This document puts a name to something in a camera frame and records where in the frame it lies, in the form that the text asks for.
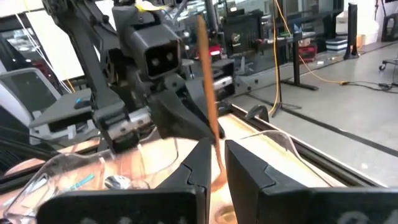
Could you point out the red toolbox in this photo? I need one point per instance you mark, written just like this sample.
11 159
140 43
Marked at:
308 53

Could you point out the black computer tower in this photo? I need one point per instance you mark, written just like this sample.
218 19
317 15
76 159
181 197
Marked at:
242 34

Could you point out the black computer mouse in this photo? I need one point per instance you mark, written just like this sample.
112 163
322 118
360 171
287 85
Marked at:
84 104

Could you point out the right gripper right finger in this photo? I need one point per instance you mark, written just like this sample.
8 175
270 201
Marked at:
295 208

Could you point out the white-framed office chair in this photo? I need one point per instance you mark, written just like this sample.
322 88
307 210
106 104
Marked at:
28 93

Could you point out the black tripod stand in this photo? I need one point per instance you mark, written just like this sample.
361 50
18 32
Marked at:
279 77

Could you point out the striped storage boxes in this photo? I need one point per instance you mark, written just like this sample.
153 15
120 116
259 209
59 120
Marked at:
335 45

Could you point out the black frame clamp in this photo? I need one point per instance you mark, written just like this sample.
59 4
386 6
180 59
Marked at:
259 107

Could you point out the narrow clear plastic bin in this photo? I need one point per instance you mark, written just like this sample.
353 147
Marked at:
62 174

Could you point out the grey desk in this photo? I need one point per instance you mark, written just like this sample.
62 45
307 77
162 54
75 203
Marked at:
62 109

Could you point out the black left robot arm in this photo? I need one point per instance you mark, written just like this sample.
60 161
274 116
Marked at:
81 46

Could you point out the black standing desk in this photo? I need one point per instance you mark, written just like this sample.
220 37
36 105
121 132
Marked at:
297 62

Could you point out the wide clear plastic bin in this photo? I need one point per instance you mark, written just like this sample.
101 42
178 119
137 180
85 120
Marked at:
280 161

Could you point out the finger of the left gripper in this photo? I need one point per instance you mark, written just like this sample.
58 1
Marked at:
200 99
177 121

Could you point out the yellow tag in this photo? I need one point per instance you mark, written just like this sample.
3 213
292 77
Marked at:
149 5

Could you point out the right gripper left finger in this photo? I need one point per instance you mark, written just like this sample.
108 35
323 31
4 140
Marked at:
140 208

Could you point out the black pillar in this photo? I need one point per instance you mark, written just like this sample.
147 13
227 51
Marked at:
351 31

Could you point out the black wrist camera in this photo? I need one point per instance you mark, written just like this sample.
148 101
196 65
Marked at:
161 56

